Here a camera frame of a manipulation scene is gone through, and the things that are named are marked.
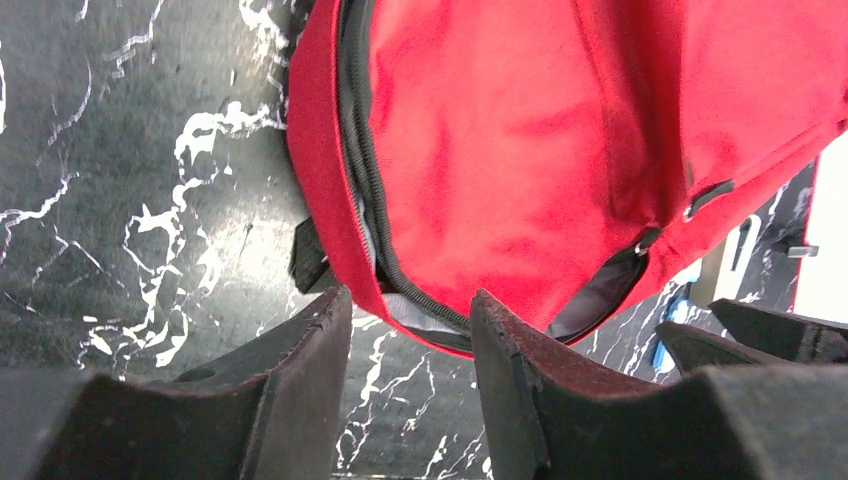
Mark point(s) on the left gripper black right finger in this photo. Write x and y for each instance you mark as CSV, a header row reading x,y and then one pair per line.
x,y
552,413

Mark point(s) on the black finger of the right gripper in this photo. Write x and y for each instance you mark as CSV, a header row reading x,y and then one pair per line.
x,y
694,348
784,335

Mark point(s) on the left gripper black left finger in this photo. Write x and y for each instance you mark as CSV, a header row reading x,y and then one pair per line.
x,y
269,409

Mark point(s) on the small blue stapler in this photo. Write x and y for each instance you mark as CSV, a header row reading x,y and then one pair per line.
x,y
676,314

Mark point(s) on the red backpack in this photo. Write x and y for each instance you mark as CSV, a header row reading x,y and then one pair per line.
x,y
568,157

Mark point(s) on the pink-framed whiteboard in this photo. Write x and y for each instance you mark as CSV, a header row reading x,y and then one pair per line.
x,y
822,282

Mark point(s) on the grey light-blue stapler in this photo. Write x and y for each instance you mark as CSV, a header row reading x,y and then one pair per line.
x,y
723,270

